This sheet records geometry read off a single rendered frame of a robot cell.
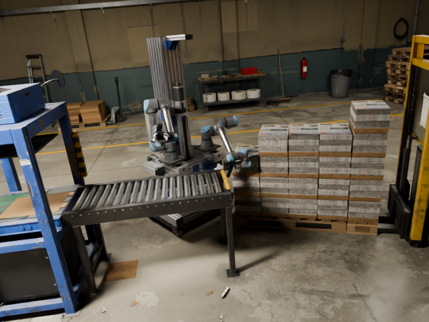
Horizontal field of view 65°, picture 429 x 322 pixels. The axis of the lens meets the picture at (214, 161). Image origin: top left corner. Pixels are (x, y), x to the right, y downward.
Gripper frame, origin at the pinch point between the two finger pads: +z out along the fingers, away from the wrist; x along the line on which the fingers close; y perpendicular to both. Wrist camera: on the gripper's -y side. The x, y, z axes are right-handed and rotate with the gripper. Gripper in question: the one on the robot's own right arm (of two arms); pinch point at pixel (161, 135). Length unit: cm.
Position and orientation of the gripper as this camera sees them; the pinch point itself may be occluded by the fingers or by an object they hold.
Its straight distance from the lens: 292.3
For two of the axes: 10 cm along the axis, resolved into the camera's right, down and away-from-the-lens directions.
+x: -9.6, 0.4, -2.8
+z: 2.8, 3.2, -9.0
